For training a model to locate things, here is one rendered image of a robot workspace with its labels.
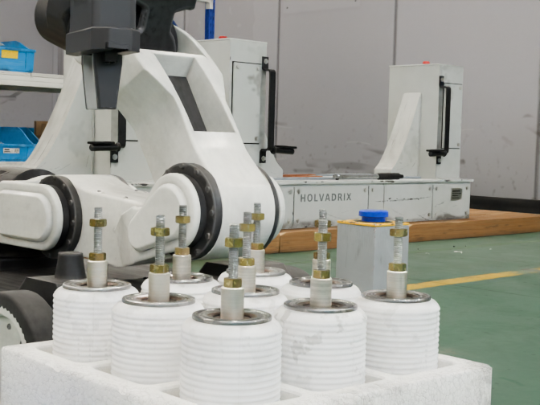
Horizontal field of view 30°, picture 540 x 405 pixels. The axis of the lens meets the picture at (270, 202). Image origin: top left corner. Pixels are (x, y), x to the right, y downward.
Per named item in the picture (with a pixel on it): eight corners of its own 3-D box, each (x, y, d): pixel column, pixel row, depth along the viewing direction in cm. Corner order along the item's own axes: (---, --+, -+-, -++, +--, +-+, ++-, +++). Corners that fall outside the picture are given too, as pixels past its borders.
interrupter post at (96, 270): (87, 288, 114) (87, 259, 114) (108, 288, 114) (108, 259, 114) (85, 291, 112) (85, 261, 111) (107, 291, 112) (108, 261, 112)
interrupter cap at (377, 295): (347, 298, 111) (347, 292, 111) (391, 292, 116) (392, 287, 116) (400, 308, 106) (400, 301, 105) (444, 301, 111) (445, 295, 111)
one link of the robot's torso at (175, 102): (167, 281, 146) (53, 51, 166) (255, 272, 158) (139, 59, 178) (221, 216, 137) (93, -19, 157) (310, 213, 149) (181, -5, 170)
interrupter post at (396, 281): (380, 300, 111) (381, 270, 111) (394, 297, 113) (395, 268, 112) (397, 302, 109) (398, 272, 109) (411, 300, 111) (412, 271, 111)
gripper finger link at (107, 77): (91, 108, 109) (92, 51, 109) (119, 109, 111) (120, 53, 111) (96, 108, 108) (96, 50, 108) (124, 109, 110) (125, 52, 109)
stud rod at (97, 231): (94, 273, 113) (95, 206, 113) (102, 274, 113) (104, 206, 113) (92, 274, 112) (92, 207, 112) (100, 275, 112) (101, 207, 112)
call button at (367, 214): (352, 224, 137) (353, 209, 137) (372, 222, 139) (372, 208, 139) (374, 227, 134) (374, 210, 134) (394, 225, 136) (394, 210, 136)
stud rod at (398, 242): (390, 284, 111) (392, 216, 110) (397, 284, 111) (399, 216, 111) (395, 285, 110) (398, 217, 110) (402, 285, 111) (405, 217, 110)
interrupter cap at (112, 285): (65, 284, 116) (65, 278, 116) (132, 284, 117) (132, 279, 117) (59, 294, 109) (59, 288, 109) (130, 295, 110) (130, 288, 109)
